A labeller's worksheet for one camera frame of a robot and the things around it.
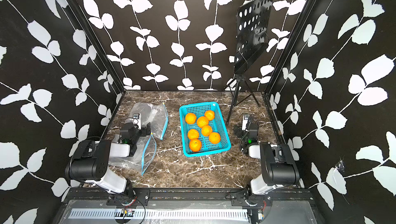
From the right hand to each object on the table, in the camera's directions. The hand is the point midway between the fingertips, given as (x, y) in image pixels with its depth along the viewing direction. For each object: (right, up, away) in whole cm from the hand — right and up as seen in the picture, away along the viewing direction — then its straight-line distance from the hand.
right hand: (243, 121), depth 95 cm
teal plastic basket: (-16, -3, +8) cm, 18 cm away
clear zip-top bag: (-60, -19, -13) cm, 64 cm away
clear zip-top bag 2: (-58, +4, +10) cm, 59 cm away
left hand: (-63, +1, 0) cm, 63 cm away
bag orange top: (-26, 0, +2) cm, 26 cm away
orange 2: (-19, -9, -5) cm, 21 cm away
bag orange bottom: (-34, +2, +2) cm, 34 cm away
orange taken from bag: (-30, -12, -9) cm, 34 cm away
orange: (-32, -7, -4) cm, 33 cm away
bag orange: (-21, +4, +5) cm, 22 cm away
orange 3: (-23, -5, -3) cm, 24 cm away
